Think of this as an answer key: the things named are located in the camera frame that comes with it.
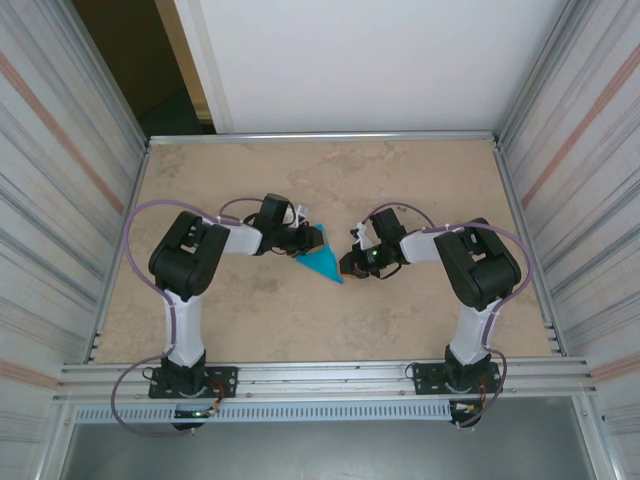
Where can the wide aluminium mounting rail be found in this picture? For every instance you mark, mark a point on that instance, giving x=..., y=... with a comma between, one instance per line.
x=325, y=382

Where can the beige door frame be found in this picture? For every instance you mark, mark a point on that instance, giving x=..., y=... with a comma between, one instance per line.
x=185, y=60

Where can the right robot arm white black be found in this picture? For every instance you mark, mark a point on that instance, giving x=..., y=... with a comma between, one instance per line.
x=470, y=335

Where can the aluminium rail below white wall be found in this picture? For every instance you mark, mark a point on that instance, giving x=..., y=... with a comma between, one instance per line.
x=325, y=138

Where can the blue cloth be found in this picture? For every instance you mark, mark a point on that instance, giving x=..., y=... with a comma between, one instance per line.
x=325, y=265

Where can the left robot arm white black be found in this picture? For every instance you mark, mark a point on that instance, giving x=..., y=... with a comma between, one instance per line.
x=187, y=325

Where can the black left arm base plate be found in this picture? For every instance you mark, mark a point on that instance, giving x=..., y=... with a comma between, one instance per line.
x=225, y=382

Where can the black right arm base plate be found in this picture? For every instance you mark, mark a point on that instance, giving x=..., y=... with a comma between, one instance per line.
x=425, y=382

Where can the aluminium side rail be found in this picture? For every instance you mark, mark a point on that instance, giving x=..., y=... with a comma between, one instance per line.
x=530, y=250
x=120, y=250

